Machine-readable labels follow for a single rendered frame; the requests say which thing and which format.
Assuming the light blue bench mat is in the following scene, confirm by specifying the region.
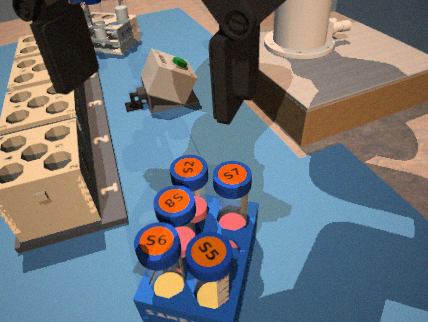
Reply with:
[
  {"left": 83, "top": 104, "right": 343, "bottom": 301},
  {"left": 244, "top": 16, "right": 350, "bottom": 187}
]
[{"left": 0, "top": 7, "right": 428, "bottom": 322}]

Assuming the clear conical tube with red liquid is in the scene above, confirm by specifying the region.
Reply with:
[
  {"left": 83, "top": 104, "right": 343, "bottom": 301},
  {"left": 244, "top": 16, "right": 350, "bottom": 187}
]
[{"left": 170, "top": 155, "right": 208, "bottom": 223}]

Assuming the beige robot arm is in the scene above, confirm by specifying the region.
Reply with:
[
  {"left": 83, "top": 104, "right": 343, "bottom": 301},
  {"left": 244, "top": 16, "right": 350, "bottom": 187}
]
[{"left": 264, "top": 0, "right": 351, "bottom": 60}]

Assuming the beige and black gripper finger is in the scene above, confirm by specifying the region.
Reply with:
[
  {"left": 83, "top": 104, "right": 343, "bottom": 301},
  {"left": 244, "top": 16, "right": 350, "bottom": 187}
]
[
  {"left": 201, "top": 0, "right": 286, "bottom": 125},
  {"left": 12, "top": 0, "right": 99, "bottom": 95}
]

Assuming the blue tube rack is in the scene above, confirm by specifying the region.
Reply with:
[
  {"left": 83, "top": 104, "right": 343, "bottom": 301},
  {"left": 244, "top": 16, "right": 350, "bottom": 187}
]
[{"left": 133, "top": 195, "right": 259, "bottom": 322}]

